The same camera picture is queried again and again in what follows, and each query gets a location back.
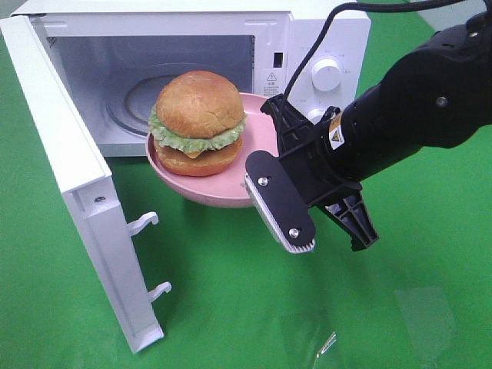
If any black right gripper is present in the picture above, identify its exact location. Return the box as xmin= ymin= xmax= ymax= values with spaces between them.
xmin=260 ymin=95 xmax=379 ymax=251

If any pink round plate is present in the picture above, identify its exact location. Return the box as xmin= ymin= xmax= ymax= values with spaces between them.
xmin=146 ymin=92 xmax=278 ymax=208

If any burger with lettuce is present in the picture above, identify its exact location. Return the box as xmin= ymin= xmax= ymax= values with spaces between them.
xmin=148 ymin=70 xmax=247 ymax=177

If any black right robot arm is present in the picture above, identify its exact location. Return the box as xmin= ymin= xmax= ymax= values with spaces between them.
xmin=247 ymin=12 xmax=491 ymax=254

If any lower white microwave knob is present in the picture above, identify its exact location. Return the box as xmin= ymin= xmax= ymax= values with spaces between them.
xmin=307 ymin=108 xmax=326 ymax=125

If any white microwave knob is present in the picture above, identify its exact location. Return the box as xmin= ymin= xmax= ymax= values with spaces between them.
xmin=311 ymin=58 xmax=342 ymax=91
xmin=307 ymin=108 xmax=326 ymax=125

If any upper white microwave knob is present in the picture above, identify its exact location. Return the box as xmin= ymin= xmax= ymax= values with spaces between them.
xmin=311 ymin=58 xmax=342 ymax=91

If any clear tape patch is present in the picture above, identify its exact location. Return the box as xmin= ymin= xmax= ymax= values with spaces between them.
xmin=277 ymin=309 xmax=339 ymax=364

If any glass microwave turntable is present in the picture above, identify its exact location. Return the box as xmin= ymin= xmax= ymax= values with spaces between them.
xmin=105 ymin=63 xmax=208 ymax=136

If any white microwave oven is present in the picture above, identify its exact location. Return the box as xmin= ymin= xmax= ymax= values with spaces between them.
xmin=8 ymin=1 xmax=336 ymax=157

